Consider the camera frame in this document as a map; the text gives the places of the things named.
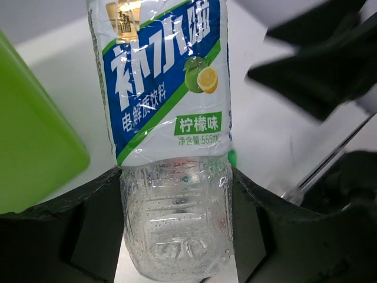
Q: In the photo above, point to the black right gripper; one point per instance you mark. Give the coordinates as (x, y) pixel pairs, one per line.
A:
(336, 61)

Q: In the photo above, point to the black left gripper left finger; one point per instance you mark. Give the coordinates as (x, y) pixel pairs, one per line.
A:
(74, 237)

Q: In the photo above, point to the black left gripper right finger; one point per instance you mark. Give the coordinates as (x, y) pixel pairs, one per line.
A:
(277, 241)

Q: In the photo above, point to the clear bottle white green label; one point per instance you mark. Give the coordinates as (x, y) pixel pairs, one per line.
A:
(163, 68)

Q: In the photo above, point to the green plastic bin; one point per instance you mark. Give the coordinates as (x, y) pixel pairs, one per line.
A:
(40, 151)

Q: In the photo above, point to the green plastic bottle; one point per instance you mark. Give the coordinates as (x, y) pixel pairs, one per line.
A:
(232, 157)

